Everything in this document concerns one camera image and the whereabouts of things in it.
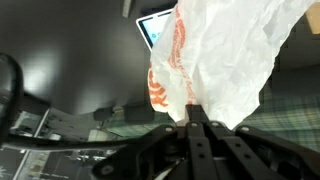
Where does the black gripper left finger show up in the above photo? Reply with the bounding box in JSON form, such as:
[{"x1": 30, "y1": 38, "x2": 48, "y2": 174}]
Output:
[{"x1": 91, "y1": 104, "x2": 218, "y2": 180}]

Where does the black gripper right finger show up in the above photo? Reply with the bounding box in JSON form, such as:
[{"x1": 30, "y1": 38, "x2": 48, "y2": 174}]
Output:
[{"x1": 195, "y1": 104, "x2": 320, "y2": 180}]

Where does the white plastic bag orange print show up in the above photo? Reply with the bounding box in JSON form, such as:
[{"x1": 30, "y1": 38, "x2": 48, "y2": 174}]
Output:
[{"x1": 146, "y1": 0, "x2": 316, "y2": 132}]

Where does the green plaid sofa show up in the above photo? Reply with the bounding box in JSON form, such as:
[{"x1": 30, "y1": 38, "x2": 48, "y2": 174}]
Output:
[{"x1": 105, "y1": 91, "x2": 320, "y2": 153}]

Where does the white framed tablet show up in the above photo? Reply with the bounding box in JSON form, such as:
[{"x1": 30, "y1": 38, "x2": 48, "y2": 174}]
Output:
[{"x1": 135, "y1": 7, "x2": 175, "y2": 52}]

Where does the grey marker pen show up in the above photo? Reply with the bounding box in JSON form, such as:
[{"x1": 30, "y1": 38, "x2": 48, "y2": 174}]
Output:
[{"x1": 121, "y1": 0, "x2": 133, "y2": 19}]

